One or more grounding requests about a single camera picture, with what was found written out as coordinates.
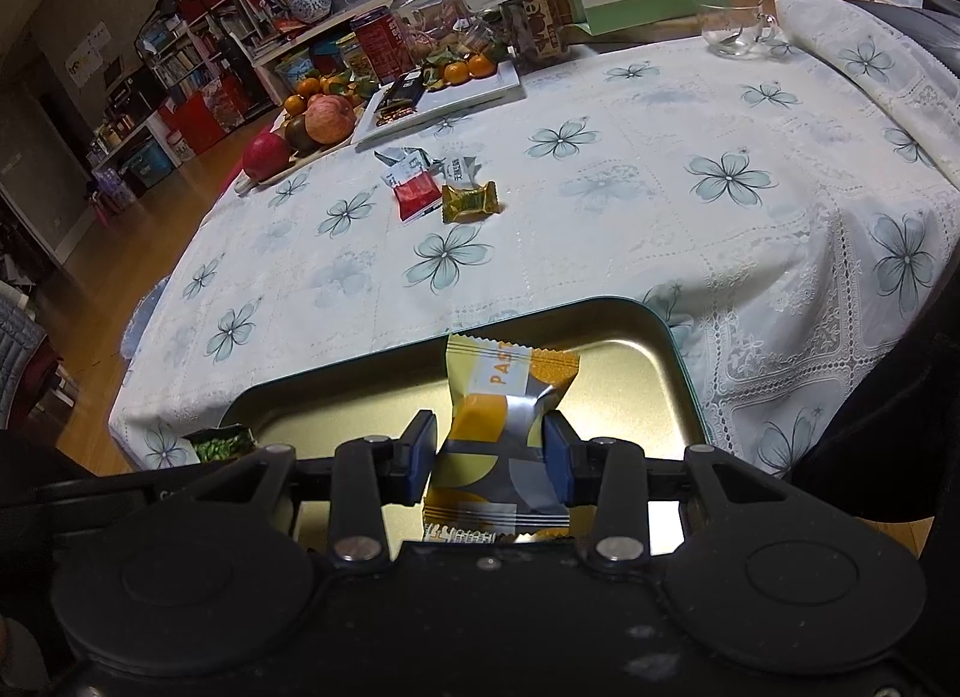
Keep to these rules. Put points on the white floral tablecloth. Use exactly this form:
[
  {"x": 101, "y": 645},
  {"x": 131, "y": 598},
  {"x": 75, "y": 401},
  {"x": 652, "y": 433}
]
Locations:
[{"x": 600, "y": 217}]

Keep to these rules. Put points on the white rectangular plate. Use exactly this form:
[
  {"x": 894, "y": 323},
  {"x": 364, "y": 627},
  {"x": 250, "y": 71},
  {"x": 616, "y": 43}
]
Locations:
[{"x": 465, "y": 104}]

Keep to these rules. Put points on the light blue bucket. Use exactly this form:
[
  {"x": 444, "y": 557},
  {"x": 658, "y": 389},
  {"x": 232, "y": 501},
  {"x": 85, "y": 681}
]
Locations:
[{"x": 296, "y": 66}]

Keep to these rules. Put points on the red tin can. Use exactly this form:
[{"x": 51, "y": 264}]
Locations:
[{"x": 379, "y": 48}]

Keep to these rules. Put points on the white low sideboard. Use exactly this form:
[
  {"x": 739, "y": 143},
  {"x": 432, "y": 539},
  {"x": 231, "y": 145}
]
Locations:
[{"x": 315, "y": 36}]

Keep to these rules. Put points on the large clear glass jar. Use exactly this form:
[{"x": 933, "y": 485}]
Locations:
[{"x": 435, "y": 14}]

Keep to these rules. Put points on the dark brown round fruit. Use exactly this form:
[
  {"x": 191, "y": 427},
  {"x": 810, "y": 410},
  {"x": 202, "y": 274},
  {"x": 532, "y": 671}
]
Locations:
[{"x": 298, "y": 130}]

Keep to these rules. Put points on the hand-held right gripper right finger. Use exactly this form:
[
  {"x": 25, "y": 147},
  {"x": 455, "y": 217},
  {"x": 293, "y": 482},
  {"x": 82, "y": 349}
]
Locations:
[{"x": 559, "y": 457}]

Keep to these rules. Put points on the green snack packet yellow label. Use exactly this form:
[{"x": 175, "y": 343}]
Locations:
[{"x": 217, "y": 445}]

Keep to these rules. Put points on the red and white snack packet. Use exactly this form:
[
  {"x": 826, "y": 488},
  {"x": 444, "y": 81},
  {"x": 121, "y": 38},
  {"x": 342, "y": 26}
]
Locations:
[{"x": 416, "y": 196}]

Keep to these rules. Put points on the brown chocolate packet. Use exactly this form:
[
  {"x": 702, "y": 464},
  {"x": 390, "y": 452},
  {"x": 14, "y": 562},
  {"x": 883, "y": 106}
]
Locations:
[{"x": 394, "y": 113}]

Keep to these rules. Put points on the white wall poster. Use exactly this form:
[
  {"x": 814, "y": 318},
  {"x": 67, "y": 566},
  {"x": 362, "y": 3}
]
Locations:
[{"x": 86, "y": 59}]

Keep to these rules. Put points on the grey quilted cloth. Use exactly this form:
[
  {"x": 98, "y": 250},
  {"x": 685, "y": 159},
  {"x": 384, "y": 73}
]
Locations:
[{"x": 19, "y": 344}]

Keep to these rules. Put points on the red storage box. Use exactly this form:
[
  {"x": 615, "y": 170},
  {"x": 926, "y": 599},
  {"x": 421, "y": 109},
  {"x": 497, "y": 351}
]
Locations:
[{"x": 199, "y": 115}]

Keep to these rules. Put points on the black chocolate packet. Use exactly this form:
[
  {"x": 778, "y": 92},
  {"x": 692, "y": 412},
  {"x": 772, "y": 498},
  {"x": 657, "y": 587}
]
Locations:
[{"x": 401, "y": 91}]

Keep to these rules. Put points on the pink yellow apple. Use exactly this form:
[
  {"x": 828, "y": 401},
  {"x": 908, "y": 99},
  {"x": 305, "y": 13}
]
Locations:
[{"x": 330, "y": 119}]

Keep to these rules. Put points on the white storage shelf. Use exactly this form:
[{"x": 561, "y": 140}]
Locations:
[{"x": 142, "y": 153}]

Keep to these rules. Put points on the yellow lid jar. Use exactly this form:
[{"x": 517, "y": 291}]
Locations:
[{"x": 352, "y": 59}]

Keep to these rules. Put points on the clear glass cup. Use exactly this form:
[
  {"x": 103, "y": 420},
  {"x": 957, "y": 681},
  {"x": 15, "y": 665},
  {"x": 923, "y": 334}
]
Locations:
[{"x": 731, "y": 25}]

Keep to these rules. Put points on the yellow grey snack packet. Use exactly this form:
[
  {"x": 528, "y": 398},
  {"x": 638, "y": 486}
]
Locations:
[{"x": 487, "y": 442}]

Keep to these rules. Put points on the dark red apple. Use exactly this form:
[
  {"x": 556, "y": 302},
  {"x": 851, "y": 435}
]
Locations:
[{"x": 266, "y": 155}]

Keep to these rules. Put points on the heap of leafy tangerines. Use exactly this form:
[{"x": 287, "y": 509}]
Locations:
[{"x": 322, "y": 85}]

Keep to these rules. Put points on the gold candy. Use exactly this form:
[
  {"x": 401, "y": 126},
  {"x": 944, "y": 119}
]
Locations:
[{"x": 466, "y": 203}]

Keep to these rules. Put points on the person's right leg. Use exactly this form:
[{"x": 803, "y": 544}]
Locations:
[{"x": 900, "y": 404}]

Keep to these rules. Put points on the blue round stool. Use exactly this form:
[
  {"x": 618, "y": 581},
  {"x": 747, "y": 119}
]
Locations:
[{"x": 146, "y": 314}]

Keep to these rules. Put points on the gold tin tray green rim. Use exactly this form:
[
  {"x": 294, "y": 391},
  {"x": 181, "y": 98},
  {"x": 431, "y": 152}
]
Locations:
[{"x": 615, "y": 367}]

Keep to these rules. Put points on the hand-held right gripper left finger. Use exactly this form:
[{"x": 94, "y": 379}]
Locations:
[{"x": 420, "y": 457}]

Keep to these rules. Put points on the brown patterned box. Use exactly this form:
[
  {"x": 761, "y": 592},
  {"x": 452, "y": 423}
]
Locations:
[{"x": 540, "y": 29}]

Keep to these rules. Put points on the small orange tangerine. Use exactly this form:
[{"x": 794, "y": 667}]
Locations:
[
  {"x": 480, "y": 65},
  {"x": 455, "y": 73}
]

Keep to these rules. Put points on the tall bookshelf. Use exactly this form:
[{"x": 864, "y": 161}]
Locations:
[{"x": 195, "y": 51}]

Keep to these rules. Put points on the black leather sofa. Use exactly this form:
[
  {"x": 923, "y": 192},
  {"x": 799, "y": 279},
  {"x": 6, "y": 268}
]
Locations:
[{"x": 915, "y": 21}]

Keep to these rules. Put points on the wooden fruit tray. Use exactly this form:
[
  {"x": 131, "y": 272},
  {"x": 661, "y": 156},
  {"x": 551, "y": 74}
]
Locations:
[{"x": 300, "y": 158}]

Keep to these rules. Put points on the plain light grey snack packet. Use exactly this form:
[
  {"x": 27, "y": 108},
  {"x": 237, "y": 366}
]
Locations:
[{"x": 459, "y": 170}]

